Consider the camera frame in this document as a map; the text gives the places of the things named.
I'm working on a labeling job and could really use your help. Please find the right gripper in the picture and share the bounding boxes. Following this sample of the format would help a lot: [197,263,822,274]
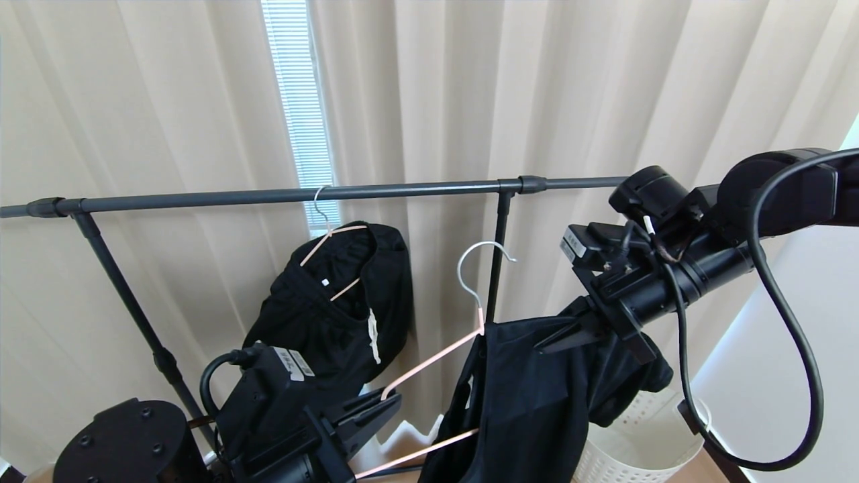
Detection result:
[533,244,760,368]

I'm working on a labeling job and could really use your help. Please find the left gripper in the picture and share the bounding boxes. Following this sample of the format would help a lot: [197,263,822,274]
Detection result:
[244,391,403,483]

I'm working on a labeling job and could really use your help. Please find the black garment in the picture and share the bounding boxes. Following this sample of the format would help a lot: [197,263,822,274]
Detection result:
[419,314,674,483]

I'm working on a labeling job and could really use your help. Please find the pink clothes hanger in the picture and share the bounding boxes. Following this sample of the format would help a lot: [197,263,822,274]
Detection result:
[298,185,369,303]
[354,241,518,481]

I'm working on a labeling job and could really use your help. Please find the black shorts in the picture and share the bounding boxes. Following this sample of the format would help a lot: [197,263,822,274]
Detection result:
[242,221,415,398]

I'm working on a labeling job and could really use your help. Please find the white laundry basket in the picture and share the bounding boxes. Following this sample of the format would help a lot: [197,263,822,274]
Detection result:
[571,388,713,483]

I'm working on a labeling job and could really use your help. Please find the black clothes rack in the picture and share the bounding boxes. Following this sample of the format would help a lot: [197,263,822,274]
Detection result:
[0,175,629,483]

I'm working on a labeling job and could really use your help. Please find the beige curtain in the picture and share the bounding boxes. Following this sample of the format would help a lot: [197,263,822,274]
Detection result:
[0,0,336,470]
[305,0,859,447]

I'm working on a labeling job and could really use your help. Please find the window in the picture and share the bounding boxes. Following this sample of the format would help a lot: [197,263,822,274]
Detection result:
[260,0,341,237]

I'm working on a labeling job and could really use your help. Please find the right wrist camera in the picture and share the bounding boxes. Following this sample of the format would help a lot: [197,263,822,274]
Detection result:
[560,223,656,277]

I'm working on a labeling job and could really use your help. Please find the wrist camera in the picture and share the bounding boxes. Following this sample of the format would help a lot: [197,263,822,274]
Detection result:
[214,345,317,465]
[560,223,656,277]

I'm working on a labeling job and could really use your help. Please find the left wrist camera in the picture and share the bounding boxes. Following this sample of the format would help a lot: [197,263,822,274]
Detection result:
[214,345,317,465]

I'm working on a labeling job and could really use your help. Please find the black cable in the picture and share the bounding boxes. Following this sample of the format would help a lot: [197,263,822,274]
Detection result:
[660,147,859,473]
[199,347,260,431]

